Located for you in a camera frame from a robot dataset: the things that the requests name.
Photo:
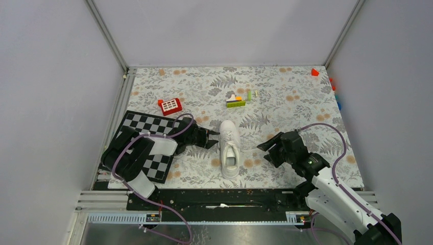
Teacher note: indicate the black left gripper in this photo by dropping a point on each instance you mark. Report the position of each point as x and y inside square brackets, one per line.
[205, 142]

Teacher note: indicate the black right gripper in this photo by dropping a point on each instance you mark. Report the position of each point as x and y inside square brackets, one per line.
[272, 156]

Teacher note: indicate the white sneaker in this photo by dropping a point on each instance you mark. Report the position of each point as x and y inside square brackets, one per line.
[232, 146]

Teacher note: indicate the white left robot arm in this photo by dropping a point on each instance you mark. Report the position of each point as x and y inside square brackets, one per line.
[174, 144]

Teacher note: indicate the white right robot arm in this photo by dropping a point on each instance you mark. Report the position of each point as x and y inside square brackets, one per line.
[324, 192]

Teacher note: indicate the green toy brick stack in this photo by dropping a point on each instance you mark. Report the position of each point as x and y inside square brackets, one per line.
[235, 101]

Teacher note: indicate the floral patterned table mat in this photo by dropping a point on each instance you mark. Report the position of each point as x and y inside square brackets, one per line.
[261, 102]

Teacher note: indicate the red white grid toy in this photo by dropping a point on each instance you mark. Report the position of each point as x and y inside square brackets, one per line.
[170, 107]

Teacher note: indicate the black white chessboard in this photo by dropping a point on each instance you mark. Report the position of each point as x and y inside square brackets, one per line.
[141, 153]

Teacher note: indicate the red triangular block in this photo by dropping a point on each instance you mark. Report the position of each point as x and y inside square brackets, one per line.
[314, 72]

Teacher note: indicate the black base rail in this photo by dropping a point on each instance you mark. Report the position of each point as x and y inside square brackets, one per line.
[185, 201]

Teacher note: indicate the grey slotted cable duct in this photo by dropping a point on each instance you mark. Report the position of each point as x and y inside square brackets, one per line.
[207, 218]

